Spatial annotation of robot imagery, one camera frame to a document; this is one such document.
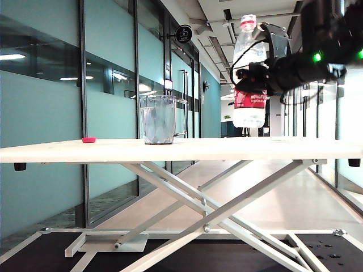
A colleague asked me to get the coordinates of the clear red-label water bottle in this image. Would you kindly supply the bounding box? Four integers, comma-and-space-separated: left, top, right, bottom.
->
232, 14, 270, 129

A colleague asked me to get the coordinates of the clear plastic measuring cup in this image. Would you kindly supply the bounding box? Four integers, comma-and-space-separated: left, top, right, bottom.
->
139, 95, 189, 146

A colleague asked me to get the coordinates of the black base platform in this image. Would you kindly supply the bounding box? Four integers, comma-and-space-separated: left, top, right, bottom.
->
0, 231, 363, 272

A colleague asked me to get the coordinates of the long black door handle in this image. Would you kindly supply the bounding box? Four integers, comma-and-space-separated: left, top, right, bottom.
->
181, 70, 189, 139

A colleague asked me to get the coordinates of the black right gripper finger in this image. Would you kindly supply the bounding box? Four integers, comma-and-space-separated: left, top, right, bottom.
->
236, 63, 269, 79
235, 74, 270, 95

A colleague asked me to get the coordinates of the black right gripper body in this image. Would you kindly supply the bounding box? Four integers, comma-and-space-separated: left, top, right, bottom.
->
265, 53, 309, 97

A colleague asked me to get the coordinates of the white scissor lift frame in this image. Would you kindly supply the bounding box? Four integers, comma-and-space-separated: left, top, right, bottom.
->
0, 159, 363, 272

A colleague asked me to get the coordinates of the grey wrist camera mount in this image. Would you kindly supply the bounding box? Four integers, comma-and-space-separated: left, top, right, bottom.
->
256, 22, 293, 62

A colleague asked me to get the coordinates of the round black hanging sign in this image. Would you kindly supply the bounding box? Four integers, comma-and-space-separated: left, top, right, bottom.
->
166, 25, 193, 44

